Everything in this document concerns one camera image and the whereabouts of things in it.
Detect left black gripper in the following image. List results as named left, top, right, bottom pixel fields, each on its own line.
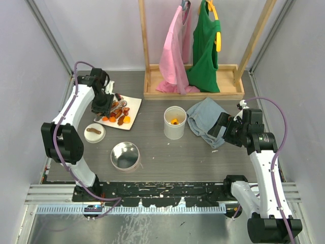
left=91, top=90, right=113, bottom=118

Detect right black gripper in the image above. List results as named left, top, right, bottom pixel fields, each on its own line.
left=208, top=112, right=247, bottom=147

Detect metal tongs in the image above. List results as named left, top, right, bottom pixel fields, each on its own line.
left=94, top=100, right=127, bottom=122

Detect blue denim shorts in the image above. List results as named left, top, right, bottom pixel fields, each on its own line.
left=186, top=98, right=226, bottom=149

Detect pink metal bowl container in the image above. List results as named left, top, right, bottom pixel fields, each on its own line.
left=110, top=142, right=141, bottom=173

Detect tall white cylinder container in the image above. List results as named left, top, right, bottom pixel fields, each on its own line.
left=164, top=106, right=187, bottom=140

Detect orange food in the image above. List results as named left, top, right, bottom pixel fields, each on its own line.
left=170, top=118, right=179, bottom=125

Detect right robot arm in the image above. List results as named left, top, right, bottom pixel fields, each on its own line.
left=208, top=108, right=303, bottom=243

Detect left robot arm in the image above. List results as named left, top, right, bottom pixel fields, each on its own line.
left=41, top=68, right=114, bottom=201

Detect white square plate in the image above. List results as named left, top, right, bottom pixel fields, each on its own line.
left=94, top=94, right=142, bottom=131

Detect wooden clothes rack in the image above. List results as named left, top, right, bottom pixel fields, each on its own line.
left=139, top=1, right=276, bottom=100

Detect green hanging tank top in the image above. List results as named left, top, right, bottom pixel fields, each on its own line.
left=186, top=1, right=221, bottom=93

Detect pink hanging shirt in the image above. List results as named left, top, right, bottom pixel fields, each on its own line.
left=156, top=6, right=200, bottom=95

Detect yellow clothes hanger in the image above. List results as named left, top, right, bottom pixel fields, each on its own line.
left=198, top=0, right=222, bottom=53

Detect grey clothes hanger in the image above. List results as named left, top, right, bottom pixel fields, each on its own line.
left=180, top=0, right=191, bottom=11

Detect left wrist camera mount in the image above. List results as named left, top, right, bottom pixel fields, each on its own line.
left=105, top=80, right=115, bottom=95

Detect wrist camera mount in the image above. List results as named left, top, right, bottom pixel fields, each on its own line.
left=105, top=80, right=115, bottom=95
left=234, top=100, right=249, bottom=121

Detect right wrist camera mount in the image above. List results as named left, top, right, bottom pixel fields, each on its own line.
left=234, top=100, right=249, bottom=121

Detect white lid with brown strap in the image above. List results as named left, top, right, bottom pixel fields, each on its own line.
left=84, top=123, right=106, bottom=143

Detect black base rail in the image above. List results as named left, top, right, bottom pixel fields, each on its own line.
left=72, top=180, right=244, bottom=208

